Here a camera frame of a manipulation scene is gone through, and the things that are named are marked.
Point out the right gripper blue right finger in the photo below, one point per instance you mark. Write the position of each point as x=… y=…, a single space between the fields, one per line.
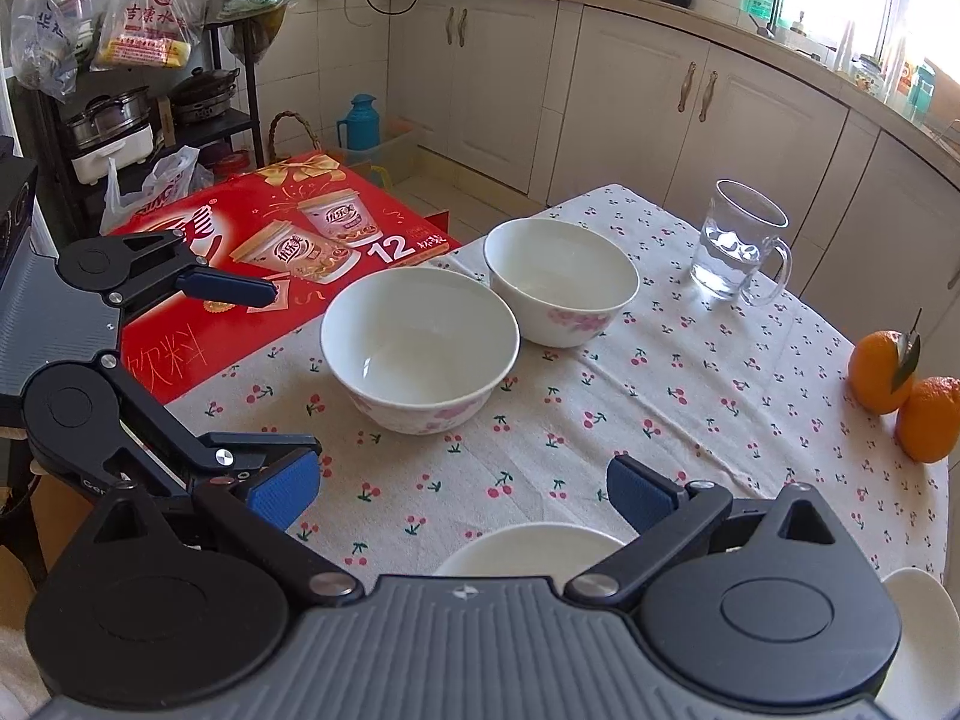
x=672 y=523

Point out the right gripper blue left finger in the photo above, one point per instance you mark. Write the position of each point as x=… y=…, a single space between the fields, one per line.
x=247 y=517

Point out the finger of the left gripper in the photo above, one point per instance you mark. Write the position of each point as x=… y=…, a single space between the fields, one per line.
x=225 y=453
x=210 y=284

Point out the white floral bowl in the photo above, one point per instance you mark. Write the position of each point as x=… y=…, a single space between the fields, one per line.
x=556 y=550
x=419 y=350
x=564 y=284

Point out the large round fruit plate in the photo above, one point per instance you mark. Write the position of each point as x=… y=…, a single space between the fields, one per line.
x=922 y=681

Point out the red drink carton box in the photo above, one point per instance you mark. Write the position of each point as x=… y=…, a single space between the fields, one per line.
x=309 y=225

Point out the cherry print tablecloth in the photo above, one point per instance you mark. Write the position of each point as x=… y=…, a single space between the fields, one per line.
x=750 y=397

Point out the blue thermos jug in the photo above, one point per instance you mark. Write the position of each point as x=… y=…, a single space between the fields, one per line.
x=360 y=129

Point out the orange with leaf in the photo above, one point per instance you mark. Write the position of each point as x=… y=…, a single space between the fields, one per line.
x=882 y=368

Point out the glass mug with water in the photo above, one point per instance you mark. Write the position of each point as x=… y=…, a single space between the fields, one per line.
x=741 y=230

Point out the bumpy orange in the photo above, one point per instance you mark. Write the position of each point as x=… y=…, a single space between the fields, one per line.
x=928 y=423

